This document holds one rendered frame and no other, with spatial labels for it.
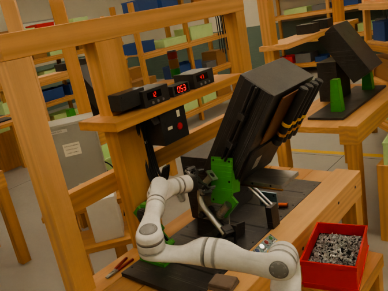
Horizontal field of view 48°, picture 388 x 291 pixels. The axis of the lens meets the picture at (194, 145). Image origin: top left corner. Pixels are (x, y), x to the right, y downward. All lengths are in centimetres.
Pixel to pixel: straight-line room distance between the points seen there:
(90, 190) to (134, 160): 23
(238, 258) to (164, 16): 124
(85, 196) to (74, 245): 22
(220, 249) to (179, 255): 14
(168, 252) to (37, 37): 89
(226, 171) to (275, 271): 71
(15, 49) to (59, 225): 67
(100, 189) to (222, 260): 82
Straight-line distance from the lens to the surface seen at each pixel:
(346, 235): 201
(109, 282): 196
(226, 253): 133
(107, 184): 199
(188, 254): 138
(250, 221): 213
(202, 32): 814
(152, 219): 146
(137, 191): 200
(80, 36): 181
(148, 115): 185
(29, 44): 169
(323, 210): 218
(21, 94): 165
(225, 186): 192
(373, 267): 195
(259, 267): 131
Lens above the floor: 189
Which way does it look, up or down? 17 degrees down
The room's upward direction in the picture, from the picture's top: 11 degrees counter-clockwise
